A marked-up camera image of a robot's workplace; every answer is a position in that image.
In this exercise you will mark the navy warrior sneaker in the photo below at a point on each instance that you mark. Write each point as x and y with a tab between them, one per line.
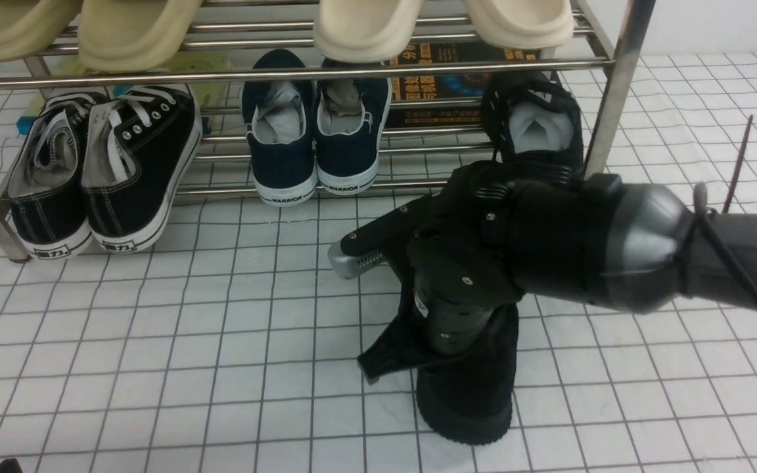
350	116
278	122

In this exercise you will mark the cream slipper right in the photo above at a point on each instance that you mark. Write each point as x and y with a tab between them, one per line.
522	25

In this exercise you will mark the beige slipper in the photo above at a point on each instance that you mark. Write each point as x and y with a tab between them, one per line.
132	36
28	27

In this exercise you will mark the black box orange text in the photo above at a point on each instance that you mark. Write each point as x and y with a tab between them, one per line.
430	101

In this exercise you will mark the thin dark red rod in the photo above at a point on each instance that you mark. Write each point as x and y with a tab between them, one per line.
738	165

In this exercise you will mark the cream slipper centre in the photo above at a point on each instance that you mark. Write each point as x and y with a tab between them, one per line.
361	32

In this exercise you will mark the navy Warrior sneaker left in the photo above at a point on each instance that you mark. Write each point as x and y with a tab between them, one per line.
278	122

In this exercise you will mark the blue object behind rack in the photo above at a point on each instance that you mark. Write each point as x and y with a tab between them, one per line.
24	124

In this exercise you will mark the cream slipper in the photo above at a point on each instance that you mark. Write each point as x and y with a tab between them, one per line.
361	32
522	25

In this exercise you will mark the navy Warrior sneaker right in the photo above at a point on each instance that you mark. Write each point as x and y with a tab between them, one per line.
350	116

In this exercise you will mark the green box behind rack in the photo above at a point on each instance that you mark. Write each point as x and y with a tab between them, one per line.
209	94

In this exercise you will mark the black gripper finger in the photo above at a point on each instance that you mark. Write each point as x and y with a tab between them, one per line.
383	240
428	331

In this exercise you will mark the black knit sneaker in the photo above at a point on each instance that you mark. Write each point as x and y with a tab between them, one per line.
470	401
533	121

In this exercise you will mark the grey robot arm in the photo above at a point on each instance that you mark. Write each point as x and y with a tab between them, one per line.
659	249

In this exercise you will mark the black canvas sneaker left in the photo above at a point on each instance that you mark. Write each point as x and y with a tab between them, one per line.
46	202

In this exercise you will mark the silver metal shoe rack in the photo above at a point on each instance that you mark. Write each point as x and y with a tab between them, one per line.
618	64

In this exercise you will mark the black canvas sneaker right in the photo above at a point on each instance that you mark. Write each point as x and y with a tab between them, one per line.
139	145

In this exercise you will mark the black canvas sneaker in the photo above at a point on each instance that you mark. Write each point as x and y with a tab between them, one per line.
139	145
46	202

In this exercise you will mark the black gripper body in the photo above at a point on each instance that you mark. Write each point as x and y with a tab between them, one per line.
490	237

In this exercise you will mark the beige slipper far left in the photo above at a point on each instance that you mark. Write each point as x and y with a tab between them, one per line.
28	27

